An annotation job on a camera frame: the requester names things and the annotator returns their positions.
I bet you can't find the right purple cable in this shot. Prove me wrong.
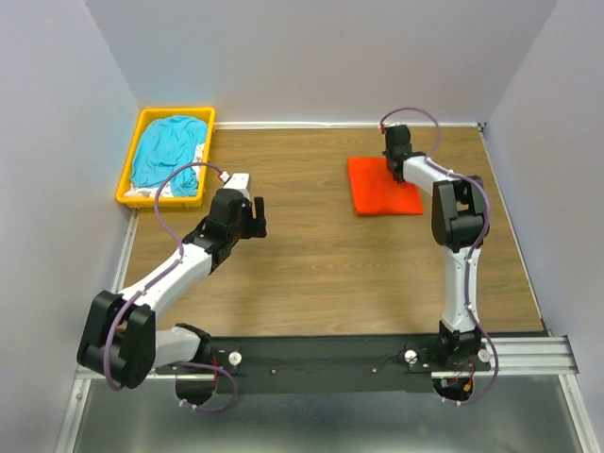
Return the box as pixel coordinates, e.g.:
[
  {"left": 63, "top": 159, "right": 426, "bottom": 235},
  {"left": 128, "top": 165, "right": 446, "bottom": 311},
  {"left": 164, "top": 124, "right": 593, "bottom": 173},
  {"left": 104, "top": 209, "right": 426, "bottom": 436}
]
[{"left": 380, "top": 107, "right": 500, "bottom": 407}]

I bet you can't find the light blue t shirt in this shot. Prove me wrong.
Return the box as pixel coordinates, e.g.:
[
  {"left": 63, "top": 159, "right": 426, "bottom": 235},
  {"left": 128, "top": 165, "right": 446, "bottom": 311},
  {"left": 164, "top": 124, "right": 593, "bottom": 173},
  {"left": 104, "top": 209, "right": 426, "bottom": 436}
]
[{"left": 126, "top": 115, "right": 208, "bottom": 198}]

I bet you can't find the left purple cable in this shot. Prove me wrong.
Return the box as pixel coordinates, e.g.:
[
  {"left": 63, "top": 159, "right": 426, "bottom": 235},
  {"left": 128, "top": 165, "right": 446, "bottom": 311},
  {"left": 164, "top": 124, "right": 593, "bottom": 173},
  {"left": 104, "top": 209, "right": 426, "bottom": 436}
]
[{"left": 102, "top": 162, "right": 240, "bottom": 412}]

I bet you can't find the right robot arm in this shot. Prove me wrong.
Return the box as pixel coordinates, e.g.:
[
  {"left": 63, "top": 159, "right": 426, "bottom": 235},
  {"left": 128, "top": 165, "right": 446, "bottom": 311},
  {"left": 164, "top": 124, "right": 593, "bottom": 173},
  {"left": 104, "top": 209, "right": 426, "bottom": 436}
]
[{"left": 383, "top": 144, "right": 491, "bottom": 366}]

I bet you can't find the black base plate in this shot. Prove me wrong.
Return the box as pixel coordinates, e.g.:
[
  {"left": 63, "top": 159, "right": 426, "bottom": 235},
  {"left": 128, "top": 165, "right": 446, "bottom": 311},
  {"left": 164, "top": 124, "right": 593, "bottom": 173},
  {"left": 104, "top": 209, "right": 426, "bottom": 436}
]
[{"left": 155, "top": 333, "right": 492, "bottom": 396}]

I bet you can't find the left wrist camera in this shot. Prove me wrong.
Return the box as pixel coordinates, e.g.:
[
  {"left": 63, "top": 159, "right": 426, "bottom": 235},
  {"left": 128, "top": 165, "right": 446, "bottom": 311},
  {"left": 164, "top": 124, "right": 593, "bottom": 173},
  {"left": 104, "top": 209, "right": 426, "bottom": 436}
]
[{"left": 219, "top": 171, "right": 252, "bottom": 191}]

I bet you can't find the yellow plastic bin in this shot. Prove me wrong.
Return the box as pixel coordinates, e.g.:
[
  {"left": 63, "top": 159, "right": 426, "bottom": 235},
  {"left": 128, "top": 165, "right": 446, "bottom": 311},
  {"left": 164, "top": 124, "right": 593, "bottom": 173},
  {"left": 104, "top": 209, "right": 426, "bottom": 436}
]
[{"left": 115, "top": 106, "right": 216, "bottom": 209}]

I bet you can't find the aluminium frame rail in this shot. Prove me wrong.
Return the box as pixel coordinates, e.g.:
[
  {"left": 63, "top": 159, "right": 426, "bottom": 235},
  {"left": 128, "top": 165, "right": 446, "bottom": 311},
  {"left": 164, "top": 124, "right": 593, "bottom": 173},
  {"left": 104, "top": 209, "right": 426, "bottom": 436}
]
[{"left": 58, "top": 208, "right": 596, "bottom": 452}]

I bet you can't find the white t shirt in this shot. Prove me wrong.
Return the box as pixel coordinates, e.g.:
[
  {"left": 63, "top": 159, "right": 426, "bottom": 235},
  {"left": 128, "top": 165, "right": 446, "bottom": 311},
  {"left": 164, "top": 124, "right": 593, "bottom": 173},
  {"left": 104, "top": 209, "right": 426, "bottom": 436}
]
[{"left": 123, "top": 140, "right": 209, "bottom": 199}]

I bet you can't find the purple cable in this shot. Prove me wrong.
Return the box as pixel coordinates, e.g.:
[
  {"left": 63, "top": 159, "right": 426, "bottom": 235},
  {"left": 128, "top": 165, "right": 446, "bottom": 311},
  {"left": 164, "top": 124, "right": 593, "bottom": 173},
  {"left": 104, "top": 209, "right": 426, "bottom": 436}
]
[
  {"left": 102, "top": 162, "right": 240, "bottom": 412},
  {"left": 380, "top": 107, "right": 500, "bottom": 407}
]

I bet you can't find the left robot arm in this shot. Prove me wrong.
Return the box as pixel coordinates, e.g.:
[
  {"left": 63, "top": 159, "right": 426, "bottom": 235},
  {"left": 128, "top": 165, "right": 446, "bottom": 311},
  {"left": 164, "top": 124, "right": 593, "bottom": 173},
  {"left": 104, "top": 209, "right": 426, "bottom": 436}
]
[{"left": 76, "top": 189, "right": 267, "bottom": 390}]

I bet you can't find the orange t shirt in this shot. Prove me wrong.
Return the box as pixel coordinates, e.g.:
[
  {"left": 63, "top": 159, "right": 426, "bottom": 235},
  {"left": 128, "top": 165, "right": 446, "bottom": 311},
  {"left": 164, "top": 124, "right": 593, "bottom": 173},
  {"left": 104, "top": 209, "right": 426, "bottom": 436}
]
[{"left": 347, "top": 157, "right": 424, "bottom": 216}]

